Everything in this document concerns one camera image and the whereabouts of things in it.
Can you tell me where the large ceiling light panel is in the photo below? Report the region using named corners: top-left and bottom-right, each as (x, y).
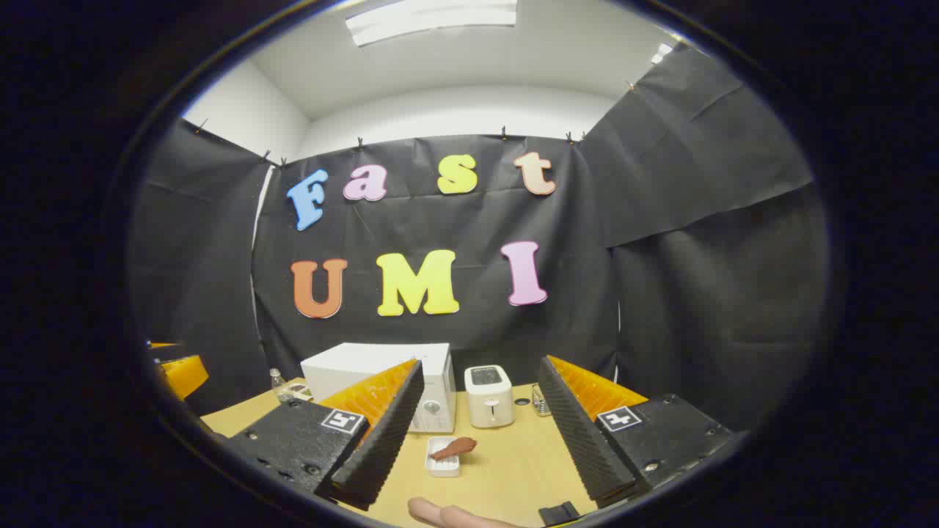
top-left (345, 0), bottom-right (519, 48)

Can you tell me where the white rectangular dish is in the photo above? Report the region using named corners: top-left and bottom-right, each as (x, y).
top-left (425, 436), bottom-right (463, 478)

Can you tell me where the white toaster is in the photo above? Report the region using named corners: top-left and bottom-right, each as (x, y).
top-left (464, 364), bottom-right (516, 429)

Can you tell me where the white microwave oven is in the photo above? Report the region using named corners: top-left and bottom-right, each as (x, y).
top-left (301, 342), bottom-right (457, 433)

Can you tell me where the brown sausage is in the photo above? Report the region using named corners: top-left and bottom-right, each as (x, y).
top-left (430, 437), bottom-right (478, 462)

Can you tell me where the black backdrop cloth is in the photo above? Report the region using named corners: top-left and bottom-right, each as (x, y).
top-left (128, 44), bottom-right (833, 433)

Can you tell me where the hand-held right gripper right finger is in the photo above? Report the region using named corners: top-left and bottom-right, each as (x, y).
top-left (538, 355), bottom-right (734, 508)

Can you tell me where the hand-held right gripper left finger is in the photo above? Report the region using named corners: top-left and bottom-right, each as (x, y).
top-left (220, 359), bottom-right (426, 512)

